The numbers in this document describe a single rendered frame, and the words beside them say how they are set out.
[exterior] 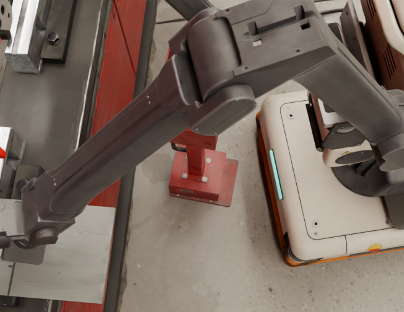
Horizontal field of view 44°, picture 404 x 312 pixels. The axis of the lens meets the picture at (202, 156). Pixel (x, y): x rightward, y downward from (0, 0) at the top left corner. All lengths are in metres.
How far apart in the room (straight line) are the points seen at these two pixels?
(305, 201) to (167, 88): 1.28
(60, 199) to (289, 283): 1.41
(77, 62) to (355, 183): 1.04
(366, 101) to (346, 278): 1.45
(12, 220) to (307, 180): 1.19
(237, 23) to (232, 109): 0.08
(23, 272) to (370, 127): 0.67
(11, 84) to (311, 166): 1.03
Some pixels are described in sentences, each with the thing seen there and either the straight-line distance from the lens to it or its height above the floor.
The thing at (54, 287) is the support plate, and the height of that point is 1.00.
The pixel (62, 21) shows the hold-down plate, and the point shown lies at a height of 0.90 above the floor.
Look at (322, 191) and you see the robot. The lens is 1.76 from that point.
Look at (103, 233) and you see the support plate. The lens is 0.98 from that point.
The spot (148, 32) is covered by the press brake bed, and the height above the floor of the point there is 0.05.
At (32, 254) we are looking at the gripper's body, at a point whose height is 1.09.
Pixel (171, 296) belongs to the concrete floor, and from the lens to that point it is 1.95.
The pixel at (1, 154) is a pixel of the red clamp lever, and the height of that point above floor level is 1.10.
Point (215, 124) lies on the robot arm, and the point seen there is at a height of 1.49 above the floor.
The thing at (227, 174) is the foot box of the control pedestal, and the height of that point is 0.01.
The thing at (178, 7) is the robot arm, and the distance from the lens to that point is 1.01.
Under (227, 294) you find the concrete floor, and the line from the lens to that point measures 1.95.
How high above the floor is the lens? 1.94
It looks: 72 degrees down
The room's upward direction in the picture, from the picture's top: 1 degrees counter-clockwise
